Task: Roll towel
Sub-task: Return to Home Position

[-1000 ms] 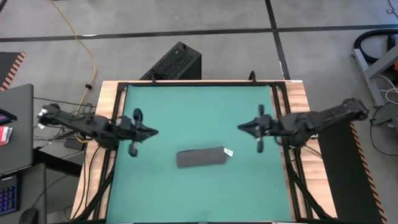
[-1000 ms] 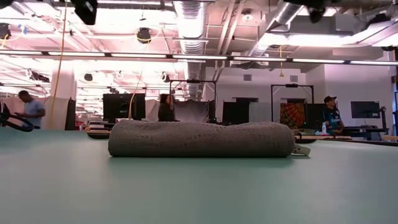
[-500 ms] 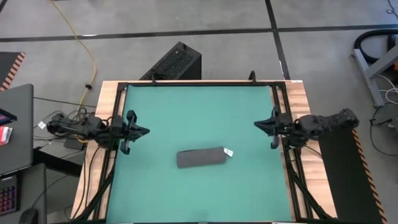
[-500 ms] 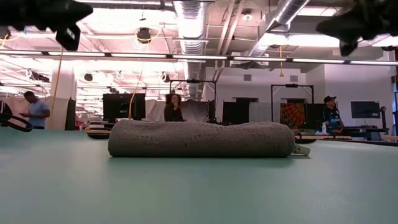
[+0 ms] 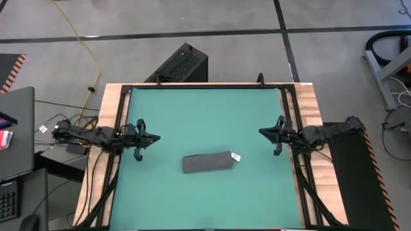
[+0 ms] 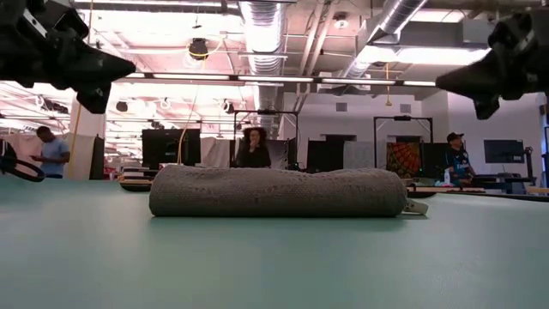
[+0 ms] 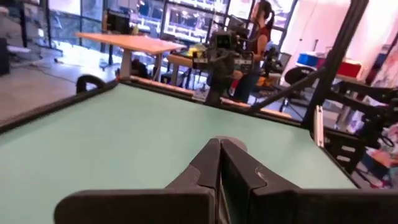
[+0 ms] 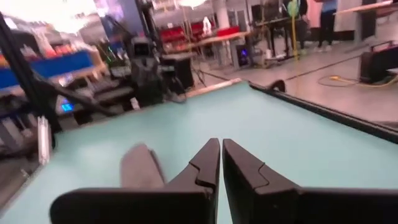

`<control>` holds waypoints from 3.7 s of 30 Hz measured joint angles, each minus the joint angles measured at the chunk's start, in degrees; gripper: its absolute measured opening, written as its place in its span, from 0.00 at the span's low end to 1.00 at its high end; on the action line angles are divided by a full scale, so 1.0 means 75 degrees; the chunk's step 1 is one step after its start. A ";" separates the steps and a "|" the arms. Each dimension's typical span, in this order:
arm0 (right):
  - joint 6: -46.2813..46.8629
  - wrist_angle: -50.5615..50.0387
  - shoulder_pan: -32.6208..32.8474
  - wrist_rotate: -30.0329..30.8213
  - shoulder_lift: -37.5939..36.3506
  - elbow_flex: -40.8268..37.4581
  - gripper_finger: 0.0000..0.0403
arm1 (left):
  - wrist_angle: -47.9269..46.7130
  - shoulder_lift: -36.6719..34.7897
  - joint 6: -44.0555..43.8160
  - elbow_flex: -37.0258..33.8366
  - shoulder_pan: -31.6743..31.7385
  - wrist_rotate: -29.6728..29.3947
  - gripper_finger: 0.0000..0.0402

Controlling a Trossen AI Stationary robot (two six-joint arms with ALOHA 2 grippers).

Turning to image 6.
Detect black monitor on stand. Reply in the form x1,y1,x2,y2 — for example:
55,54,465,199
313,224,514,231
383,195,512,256
483,139,526,165

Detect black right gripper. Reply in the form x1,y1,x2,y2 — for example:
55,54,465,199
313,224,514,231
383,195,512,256
436,9,549,122

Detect grey divider panel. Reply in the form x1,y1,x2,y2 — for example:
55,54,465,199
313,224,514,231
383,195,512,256
342,141,387,171

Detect narrow black panel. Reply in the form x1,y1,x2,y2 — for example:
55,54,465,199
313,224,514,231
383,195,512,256
88,136,106,180

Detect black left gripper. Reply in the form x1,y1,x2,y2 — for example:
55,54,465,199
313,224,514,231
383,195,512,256
0,0,137,115

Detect grey towel with white label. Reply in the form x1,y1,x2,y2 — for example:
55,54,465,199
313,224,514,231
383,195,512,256
148,164,430,219

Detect black work desk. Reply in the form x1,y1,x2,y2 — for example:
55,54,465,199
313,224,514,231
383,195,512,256
471,173,533,194

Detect long ceiling light strip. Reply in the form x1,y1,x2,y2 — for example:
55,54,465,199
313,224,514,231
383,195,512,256
124,71,437,88

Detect orange patterned cloth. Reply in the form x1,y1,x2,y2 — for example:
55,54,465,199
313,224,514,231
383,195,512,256
385,142,424,179

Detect black cable loop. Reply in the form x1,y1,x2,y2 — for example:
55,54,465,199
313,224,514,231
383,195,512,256
0,139,46,184

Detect black ceiling speaker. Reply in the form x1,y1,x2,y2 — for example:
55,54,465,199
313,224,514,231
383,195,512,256
188,37,210,61

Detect black divider panel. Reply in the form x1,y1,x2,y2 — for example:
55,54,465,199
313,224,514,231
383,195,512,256
306,139,344,173

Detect white curtain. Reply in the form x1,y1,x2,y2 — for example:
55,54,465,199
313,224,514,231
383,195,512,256
200,136,235,168

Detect silver air duct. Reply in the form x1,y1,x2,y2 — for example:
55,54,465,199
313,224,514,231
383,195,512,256
238,0,287,130
341,0,430,89

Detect person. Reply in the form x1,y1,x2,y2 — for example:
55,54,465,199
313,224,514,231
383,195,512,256
443,131,477,186
30,125,71,179
234,126,273,169

